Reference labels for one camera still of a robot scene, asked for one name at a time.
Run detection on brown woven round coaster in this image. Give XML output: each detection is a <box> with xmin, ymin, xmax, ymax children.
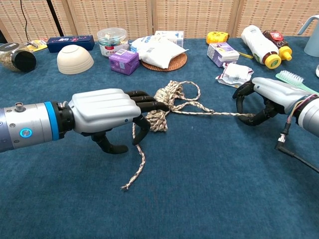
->
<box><xmin>140</xmin><ymin>52</ymin><xmax>188</xmax><ymax>72</ymax></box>

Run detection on bamboo folding screen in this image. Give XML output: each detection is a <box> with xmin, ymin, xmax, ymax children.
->
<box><xmin>0</xmin><ymin>0</ymin><xmax>319</xmax><ymax>44</ymax></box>

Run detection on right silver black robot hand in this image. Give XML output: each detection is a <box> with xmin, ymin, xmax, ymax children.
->
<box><xmin>232</xmin><ymin>77</ymin><xmax>312</xmax><ymax>126</ymax></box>

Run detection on white blue cardboard box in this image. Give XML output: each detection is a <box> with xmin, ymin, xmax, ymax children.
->
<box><xmin>154</xmin><ymin>30</ymin><xmax>184</xmax><ymax>49</ymax></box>

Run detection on black stand pole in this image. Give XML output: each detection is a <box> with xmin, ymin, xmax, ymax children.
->
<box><xmin>46</xmin><ymin>0</ymin><xmax>65</xmax><ymax>37</ymax></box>

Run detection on blue carpet table cover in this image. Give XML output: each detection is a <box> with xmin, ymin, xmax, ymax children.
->
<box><xmin>0</xmin><ymin>37</ymin><xmax>319</xmax><ymax>239</ymax></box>

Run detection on clear tub of clips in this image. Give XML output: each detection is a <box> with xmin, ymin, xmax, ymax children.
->
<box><xmin>97</xmin><ymin>27</ymin><xmax>130</xmax><ymax>58</ymax></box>

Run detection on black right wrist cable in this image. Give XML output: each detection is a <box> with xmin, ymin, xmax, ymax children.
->
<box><xmin>275</xmin><ymin>121</ymin><xmax>319</xmax><ymax>173</ymax></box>

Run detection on white bottle yellow cap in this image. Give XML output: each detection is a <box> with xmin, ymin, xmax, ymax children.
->
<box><xmin>240</xmin><ymin>24</ymin><xmax>282</xmax><ymax>70</ymax></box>

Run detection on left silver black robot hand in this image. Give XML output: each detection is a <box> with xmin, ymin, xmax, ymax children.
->
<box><xmin>57</xmin><ymin>88</ymin><xmax>170</xmax><ymax>154</ymax></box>

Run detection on brown bottle yellow nozzle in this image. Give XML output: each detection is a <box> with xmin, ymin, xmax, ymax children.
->
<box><xmin>262</xmin><ymin>29</ymin><xmax>293</xmax><ymax>62</ymax></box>

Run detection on green scrubbing brush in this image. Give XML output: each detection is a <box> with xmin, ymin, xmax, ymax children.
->
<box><xmin>275</xmin><ymin>70</ymin><xmax>319</xmax><ymax>95</ymax></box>

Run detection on purple white drink carton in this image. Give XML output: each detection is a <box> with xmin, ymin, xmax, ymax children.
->
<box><xmin>206</xmin><ymin>42</ymin><xmax>240</xmax><ymax>68</ymax></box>

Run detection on yellow tape measure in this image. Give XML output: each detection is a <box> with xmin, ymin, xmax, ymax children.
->
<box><xmin>206</xmin><ymin>31</ymin><xmax>254</xmax><ymax>59</ymax></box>

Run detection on light blue handled cup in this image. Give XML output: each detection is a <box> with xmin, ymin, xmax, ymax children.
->
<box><xmin>297</xmin><ymin>14</ymin><xmax>319</xmax><ymax>58</ymax></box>

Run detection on beige braided rope bundle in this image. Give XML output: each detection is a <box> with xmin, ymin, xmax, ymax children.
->
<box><xmin>120</xmin><ymin>80</ymin><xmax>256</xmax><ymax>191</ymax></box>

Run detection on white plastic bag pack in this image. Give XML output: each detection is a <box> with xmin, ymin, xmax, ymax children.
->
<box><xmin>130</xmin><ymin>35</ymin><xmax>189</xmax><ymax>69</ymax></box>

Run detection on dark blue long box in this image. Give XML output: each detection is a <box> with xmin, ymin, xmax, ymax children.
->
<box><xmin>46</xmin><ymin>34</ymin><xmax>96</xmax><ymax>53</ymax></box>

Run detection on white wrapped snack pack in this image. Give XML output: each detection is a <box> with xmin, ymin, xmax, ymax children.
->
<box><xmin>215</xmin><ymin>62</ymin><xmax>255</xmax><ymax>88</ymax></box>

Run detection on thin black hanging cable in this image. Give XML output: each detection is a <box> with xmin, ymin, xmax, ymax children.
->
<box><xmin>19</xmin><ymin>0</ymin><xmax>32</xmax><ymax>42</ymax></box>

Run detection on small purple box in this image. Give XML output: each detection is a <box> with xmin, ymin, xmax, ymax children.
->
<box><xmin>108</xmin><ymin>48</ymin><xmax>140</xmax><ymax>76</ymax></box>

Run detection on cream upturned bowl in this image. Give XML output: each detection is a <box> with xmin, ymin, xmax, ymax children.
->
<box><xmin>56</xmin><ymin>44</ymin><xmax>95</xmax><ymax>75</ymax></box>

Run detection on glass jar black lid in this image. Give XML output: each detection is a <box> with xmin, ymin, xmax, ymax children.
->
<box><xmin>0</xmin><ymin>42</ymin><xmax>37</xmax><ymax>73</ymax></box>

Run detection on yellow razor blister pack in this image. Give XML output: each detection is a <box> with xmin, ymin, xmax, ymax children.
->
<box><xmin>24</xmin><ymin>37</ymin><xmax>49</xmax><ymax>52</ymax></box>

